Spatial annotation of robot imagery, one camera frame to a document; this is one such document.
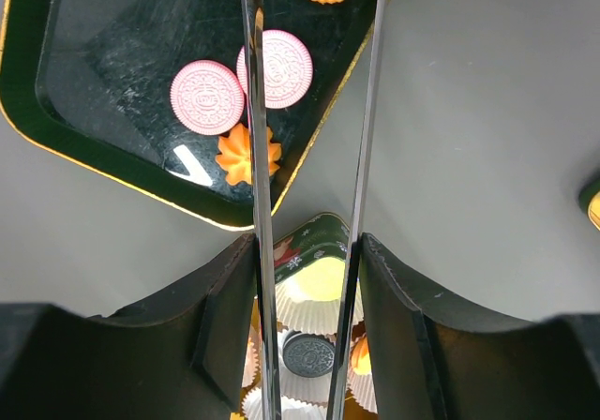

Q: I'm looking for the gold tin lid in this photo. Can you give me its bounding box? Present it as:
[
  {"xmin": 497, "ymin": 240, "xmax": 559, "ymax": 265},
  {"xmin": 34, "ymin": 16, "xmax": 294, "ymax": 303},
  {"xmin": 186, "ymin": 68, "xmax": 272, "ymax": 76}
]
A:
[{"xmin": 577, "ymin": 172, "xmax": 600, "ymax": 230}]

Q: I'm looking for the white paper cup bottom-right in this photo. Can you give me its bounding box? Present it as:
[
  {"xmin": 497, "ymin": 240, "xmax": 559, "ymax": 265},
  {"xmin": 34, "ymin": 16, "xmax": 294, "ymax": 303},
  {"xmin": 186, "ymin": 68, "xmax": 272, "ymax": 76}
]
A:
[{"xmin": 242, "ymin": 337, "xmax": 259, "ymax": 388}]

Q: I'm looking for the orange star meringue cookie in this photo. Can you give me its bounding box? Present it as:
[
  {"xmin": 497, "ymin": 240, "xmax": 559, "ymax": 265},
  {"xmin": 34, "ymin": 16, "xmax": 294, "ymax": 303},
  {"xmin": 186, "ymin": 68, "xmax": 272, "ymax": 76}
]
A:
[{"xmin": 215, "ymin": 123, "xmax": 282, "ymax": 186}]

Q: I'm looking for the white paper cup top-right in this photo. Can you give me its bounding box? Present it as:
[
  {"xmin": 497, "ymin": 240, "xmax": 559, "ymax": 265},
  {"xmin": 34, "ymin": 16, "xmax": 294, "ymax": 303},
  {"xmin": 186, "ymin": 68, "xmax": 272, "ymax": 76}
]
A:
[{"xmin": 276, "ymin": 257, "xmax": 345, "ymax": 335}]

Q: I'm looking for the pink sandwich cookie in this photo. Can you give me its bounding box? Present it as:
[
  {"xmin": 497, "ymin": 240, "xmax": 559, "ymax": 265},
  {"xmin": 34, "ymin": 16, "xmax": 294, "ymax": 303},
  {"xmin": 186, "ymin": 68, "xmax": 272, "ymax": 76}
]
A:
[
  {"xmin": 170, "ymin": 60, "xmax": 245, "ymax": 136},
  {"xmin": 262, "ymin": 29, "xmax": 313, "ymax": 110}
]

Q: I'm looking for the pink sandwich cookie left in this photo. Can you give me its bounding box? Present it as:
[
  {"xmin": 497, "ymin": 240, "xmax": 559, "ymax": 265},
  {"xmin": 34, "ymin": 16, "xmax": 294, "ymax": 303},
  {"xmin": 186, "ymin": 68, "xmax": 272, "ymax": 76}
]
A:
[{"xmin": 170, "ymin": 60, "xmax": 245, "ymax": 136}]

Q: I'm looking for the white paper cup top-left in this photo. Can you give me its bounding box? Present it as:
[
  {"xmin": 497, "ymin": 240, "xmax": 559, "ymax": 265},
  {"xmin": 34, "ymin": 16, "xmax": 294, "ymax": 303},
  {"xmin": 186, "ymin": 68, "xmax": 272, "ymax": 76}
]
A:
[{"xmin": 348, "ymin": 341, "xmax": 378, "ymax": 413}]

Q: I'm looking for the black sandwich cookie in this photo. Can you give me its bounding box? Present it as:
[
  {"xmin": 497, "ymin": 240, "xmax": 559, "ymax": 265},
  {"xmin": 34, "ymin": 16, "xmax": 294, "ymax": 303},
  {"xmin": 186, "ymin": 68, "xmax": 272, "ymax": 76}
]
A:
[{"xmin": 282, "ymin": 331, "xmax": 335, "ymax": 379}]

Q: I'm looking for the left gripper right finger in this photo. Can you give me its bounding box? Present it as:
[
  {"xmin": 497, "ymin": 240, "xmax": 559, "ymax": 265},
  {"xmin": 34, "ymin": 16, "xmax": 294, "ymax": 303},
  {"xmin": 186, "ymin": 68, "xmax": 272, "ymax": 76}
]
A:
[{"xmin": 327, "ymin": 0, "xmax": 599, "ymax": 419}]

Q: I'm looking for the green round cookie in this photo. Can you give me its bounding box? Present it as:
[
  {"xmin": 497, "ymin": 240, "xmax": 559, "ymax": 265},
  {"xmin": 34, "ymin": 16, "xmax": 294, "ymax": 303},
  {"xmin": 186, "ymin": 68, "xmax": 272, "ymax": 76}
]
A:
[{"xmin": 285, "ymin": 257, "xmax": 345, "ymax": 302}]

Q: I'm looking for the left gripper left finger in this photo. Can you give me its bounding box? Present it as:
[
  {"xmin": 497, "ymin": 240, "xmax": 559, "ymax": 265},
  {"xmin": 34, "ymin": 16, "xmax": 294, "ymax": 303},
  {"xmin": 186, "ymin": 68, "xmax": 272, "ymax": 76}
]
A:
[{"xmin": 1, "ymin": 0, "xmax": 258, "ymax": 419}]

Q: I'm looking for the white paper cup centre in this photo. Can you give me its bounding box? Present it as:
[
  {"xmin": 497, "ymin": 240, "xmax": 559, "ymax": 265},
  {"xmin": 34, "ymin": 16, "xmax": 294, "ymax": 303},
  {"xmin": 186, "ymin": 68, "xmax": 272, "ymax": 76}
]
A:
[{"xmin": 277, "ymin": 329, "xmax": 336, "ymax": 404}]

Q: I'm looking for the pink sandwich cookie right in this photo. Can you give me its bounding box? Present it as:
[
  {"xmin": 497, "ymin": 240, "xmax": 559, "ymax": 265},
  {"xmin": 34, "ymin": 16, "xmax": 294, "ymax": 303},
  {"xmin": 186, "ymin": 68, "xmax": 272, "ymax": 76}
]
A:
[{"xmin": 262, "ymin": 29, "xmax": 313, "ymax": 110}]

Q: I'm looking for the orange fish-shaped cookie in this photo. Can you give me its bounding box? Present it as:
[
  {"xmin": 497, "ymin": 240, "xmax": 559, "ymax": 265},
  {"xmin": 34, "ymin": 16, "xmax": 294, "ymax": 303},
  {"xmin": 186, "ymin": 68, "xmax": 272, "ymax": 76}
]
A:
[{"xmin": 350, "ymin": 336, "xmax": 371, "ymax": 376}]

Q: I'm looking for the square green cookie tin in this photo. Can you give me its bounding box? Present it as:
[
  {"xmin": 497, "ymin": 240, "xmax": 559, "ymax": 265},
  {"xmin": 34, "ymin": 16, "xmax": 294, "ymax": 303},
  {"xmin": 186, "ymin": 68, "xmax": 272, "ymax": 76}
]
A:
[{"xmin": 233, "ymin": 211, "xmax": 381, "ymax": 420}]

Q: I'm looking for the white paper cup bottom-left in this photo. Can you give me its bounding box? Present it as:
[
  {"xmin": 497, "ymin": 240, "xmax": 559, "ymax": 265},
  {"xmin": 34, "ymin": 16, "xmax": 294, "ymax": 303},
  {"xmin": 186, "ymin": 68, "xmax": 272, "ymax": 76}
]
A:
[{"xmin": 242, "ymin": 387, "xmax": 326, "ymax": 420}]

